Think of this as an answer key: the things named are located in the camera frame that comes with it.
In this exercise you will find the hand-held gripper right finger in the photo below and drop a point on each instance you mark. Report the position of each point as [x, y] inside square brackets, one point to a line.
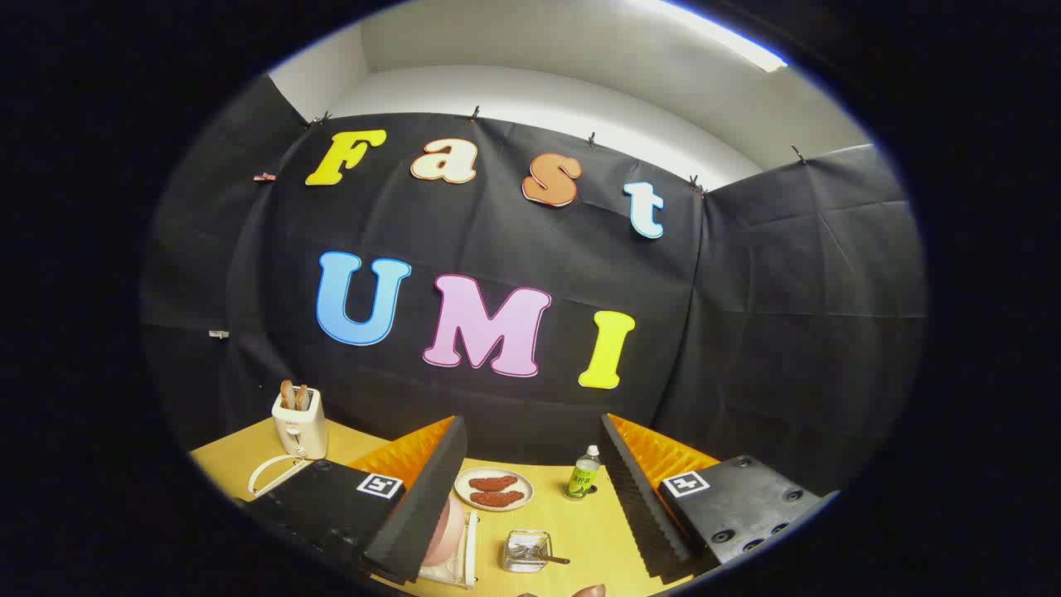
[638, 497]

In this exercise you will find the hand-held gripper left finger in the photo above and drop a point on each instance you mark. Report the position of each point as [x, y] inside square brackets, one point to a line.
[423, 506]

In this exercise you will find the pink plate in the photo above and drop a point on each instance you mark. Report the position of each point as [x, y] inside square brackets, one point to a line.
[438, 531]

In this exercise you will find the white dish rack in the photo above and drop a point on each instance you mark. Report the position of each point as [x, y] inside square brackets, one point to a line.
[443, 572]

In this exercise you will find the white plate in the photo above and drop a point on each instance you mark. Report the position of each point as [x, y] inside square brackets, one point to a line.
[522, 489]

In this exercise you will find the green drink bottle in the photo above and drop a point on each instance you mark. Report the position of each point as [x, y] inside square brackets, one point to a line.
[582, 477]

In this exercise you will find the red sausage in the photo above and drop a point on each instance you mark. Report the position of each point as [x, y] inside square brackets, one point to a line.
[492, 482]
[497, 498]

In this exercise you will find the white toaster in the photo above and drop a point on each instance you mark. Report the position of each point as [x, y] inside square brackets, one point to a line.
[300, 431]

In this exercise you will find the toast slice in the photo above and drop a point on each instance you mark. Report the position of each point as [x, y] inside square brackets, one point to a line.
[302, 398]
[287, 395]

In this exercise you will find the black backdrop cloth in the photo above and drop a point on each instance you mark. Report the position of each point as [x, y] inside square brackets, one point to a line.
[497, 232]

